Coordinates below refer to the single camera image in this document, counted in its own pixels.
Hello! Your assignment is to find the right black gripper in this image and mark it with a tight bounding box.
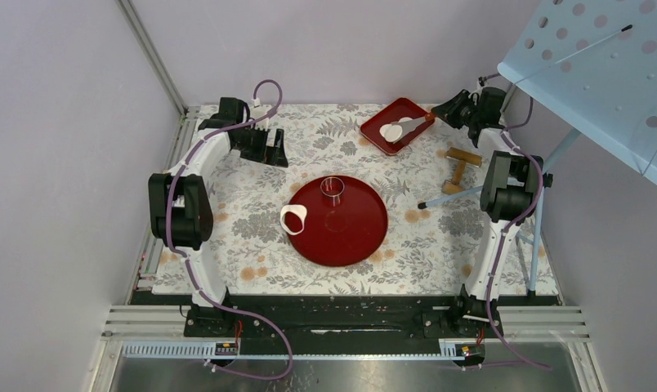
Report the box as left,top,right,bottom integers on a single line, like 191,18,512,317
430,89,480,129

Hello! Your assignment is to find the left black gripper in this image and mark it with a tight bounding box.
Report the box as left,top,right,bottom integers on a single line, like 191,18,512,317
234,122,288,167

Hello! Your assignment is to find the scraper with orange handle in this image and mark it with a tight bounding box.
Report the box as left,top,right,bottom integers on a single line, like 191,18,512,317
391,112,436,143

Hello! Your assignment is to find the wooden double-ended roller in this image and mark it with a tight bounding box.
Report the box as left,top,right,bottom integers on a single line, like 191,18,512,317
442,147,482,195

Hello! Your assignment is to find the leftover dough scrap ring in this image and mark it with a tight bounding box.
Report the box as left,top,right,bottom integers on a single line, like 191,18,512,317
279,204,310,236

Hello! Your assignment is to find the round metal cutter ring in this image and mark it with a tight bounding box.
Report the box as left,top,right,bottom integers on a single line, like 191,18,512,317
320,176,346,207

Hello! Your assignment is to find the round red tray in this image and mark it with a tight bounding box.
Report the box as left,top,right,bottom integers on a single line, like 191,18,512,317
279,175,388,267

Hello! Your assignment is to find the white dough ball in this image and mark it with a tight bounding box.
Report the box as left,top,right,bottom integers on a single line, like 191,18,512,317
388,124,404,143

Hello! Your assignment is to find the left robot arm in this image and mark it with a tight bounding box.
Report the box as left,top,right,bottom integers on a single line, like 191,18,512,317
148,97,289,336

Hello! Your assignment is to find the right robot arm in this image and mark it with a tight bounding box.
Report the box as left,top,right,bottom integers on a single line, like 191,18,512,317
432,87,543,336

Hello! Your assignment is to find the left round dumpling wrapper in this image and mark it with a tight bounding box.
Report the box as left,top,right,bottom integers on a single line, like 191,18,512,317
379,123,393,141

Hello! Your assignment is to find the red rectangular tray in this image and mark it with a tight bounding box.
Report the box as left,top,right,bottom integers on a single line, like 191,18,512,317
360,98,435,156

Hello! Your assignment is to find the floral patterned table mat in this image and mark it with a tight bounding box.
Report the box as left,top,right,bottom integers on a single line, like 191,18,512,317
152,103,560,296

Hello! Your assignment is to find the light blue tripod stand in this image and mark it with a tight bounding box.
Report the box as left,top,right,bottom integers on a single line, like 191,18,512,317
417,128,581,297

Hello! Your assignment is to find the light blue perforated panel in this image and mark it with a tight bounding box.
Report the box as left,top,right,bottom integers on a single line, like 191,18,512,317
498,0,657,185

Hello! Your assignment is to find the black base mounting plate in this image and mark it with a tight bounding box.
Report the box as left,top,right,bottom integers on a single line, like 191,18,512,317
131,289,562,359

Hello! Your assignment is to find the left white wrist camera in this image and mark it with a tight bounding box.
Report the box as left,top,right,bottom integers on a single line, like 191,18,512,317
250,98,274,130

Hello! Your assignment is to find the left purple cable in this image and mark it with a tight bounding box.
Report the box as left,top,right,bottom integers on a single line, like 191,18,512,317
163,79,296,381

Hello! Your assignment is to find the purple cable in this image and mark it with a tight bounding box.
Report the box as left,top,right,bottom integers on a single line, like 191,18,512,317
163,79,296,381
477,73,554,373

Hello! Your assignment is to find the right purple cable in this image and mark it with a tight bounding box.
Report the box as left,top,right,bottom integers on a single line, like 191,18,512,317
477,73,554,373

